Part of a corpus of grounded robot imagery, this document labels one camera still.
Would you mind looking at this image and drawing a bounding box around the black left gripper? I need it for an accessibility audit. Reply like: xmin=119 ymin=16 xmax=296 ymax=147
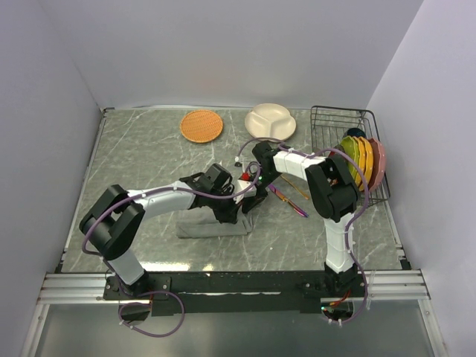
xmin=208 ymin=187 xmax=244 ymax=225

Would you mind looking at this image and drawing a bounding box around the grey cloth napkin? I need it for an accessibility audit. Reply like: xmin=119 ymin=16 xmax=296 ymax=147
xmin=176 ymin=208 xmax=254 ymax=239

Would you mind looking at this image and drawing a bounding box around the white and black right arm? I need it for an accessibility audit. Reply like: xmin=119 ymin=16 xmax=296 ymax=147
xmin=242 ymin=141 xmax=359 ymax=297

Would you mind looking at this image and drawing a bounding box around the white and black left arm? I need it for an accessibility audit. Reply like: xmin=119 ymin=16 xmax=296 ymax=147
xmin=80 ymin=164 xmax=255 ymax=299

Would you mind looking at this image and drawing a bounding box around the cream divided plate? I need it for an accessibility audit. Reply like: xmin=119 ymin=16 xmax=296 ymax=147
xmin=245 ymin=103 xmax=297 ymax=141

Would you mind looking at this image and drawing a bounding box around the iridescent purple knife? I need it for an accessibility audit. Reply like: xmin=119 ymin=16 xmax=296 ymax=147
xmin=268 ymin=184 xmax=309 ymax=218

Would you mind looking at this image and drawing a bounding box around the orange woven round coaster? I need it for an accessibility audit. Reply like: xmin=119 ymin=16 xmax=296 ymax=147
xmin=179 ymin=109 xmax=224 ymax=144

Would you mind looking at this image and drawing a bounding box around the gold spoon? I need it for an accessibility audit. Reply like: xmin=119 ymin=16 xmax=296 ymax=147
xmin=280 ymin=175 xmax=310 ymax=200

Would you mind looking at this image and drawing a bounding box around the green scalloped plate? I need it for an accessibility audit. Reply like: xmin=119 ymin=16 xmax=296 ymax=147
xmin=341 ymin=136 xmax=362 ymax=184

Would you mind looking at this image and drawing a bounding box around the dark blue bowl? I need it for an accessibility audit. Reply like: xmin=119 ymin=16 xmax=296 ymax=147
xmin=345 ymin=127 xmax=367 ymax=138

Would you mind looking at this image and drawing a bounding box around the yellow scalloped plate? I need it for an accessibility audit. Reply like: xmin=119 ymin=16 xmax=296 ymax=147
xmin=353 ymin=137 xmax=371 ymax=184

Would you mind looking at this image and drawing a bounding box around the orange scalloped plate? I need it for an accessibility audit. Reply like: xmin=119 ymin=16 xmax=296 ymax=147
xmin=363 ymin=138 xmax=374 ymax=179

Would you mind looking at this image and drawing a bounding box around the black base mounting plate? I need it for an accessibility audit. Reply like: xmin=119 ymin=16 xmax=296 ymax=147
xmin=103 ymin=271 xmax=365 ymax=316

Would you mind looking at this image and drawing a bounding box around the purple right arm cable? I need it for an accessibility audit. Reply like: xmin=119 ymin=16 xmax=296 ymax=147
xmin=237 ymin=136 xmax=371 ymax=327

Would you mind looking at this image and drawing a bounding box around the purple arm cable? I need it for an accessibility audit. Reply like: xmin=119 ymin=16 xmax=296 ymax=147
xmin=80 ymin=161 xmax=263 ymax=338
xmin=237 ymin=136 xmax=371 ymax=327

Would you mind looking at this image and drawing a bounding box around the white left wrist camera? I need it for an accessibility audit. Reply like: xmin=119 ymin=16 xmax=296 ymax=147
xmin=234 ymin=172 xmax=257 ymax=202

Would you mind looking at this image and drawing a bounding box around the black wire dish rack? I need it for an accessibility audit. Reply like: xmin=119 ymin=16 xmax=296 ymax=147
xmin=310 ymin=106 xmax=390 ymax=205

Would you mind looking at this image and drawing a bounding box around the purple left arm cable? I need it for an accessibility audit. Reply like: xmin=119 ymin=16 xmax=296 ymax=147
xmin=80 ymin=161 xmax=263 ymax=338

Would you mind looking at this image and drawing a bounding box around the aluminium frame rail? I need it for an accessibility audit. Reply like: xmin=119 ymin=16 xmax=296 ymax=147
xmin=36 ymin=270 xmax=430 ymax=304

